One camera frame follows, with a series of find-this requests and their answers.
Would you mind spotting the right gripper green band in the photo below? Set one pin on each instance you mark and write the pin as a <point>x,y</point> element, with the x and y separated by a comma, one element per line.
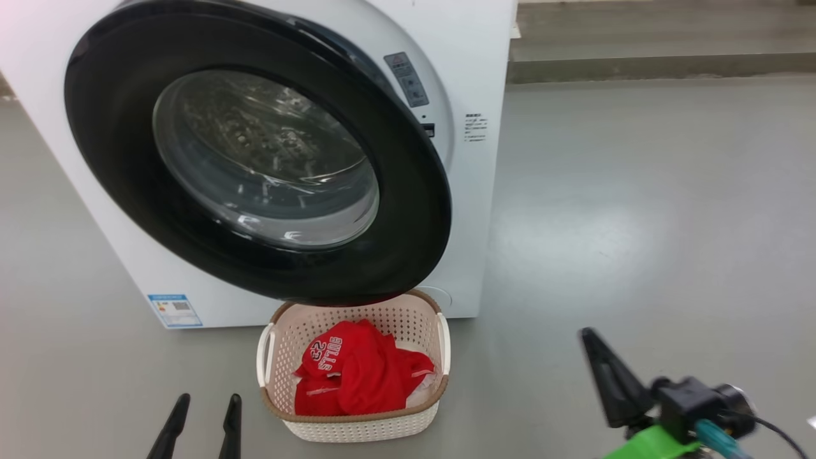
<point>650,446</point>

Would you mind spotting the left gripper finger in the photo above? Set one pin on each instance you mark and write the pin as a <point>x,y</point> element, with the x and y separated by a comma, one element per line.
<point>169,433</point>
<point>232,433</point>

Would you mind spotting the red and white garment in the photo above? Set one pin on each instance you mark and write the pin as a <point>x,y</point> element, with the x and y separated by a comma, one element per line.
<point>363,376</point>

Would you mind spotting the round black washing machine door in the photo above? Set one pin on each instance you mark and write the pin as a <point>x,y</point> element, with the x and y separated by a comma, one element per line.
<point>255,268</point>

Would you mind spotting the cream perforated laundry basket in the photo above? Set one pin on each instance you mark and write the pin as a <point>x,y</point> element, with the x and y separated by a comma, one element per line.
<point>357,427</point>

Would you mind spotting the white front-load washing machine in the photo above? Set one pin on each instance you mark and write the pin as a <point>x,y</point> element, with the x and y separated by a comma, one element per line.
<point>472,223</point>

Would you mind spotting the blue energy label sticker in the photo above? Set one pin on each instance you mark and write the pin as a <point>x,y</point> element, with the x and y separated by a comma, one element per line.
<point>174,310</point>

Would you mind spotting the black text notice sticker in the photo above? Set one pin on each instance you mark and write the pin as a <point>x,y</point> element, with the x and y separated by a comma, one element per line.
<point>475,127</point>

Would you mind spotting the grey warning sticker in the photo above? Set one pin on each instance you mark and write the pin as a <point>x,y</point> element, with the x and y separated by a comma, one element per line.
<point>407,80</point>

